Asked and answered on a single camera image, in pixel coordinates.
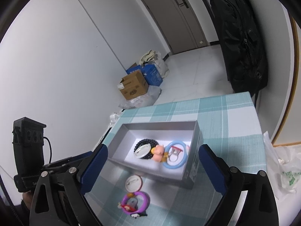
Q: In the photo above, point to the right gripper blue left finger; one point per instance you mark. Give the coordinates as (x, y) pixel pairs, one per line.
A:
(91, 167)

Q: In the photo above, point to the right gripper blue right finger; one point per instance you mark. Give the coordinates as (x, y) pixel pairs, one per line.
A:
(213, 168)

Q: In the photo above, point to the white pin badge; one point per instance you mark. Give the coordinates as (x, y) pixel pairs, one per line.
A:
(133, 183)
(143, 152)

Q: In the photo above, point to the pink pig figurine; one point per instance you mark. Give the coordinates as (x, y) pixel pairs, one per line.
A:
(158, 153)

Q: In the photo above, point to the left hand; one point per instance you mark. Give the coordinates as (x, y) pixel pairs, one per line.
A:
(27, 198)

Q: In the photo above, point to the silver gift box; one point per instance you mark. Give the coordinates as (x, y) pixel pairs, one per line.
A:
(181, 140)

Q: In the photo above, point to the silver plastic parcel bag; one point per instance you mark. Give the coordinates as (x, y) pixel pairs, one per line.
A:
(114, 117)

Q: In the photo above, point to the white plastic shopping bag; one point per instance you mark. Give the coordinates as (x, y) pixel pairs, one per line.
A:
(283, 167)

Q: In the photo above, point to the grey plastic parcel bag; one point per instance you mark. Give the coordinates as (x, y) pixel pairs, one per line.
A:
(145, 100)

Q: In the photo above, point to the brown cardboard box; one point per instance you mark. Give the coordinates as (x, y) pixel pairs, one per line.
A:
(133, 85)

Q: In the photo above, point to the blue cardboard box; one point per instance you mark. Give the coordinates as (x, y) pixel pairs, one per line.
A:
(150, 73)

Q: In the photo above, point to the white canvas bag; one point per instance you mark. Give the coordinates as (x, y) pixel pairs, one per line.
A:
(153, 57)

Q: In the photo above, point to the black backpack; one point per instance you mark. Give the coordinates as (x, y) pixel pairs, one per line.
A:
(242, 45)

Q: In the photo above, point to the brown door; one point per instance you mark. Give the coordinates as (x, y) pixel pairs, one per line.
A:
(178, 23)

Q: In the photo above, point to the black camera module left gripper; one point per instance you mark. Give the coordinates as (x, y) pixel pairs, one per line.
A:
(28, 146)

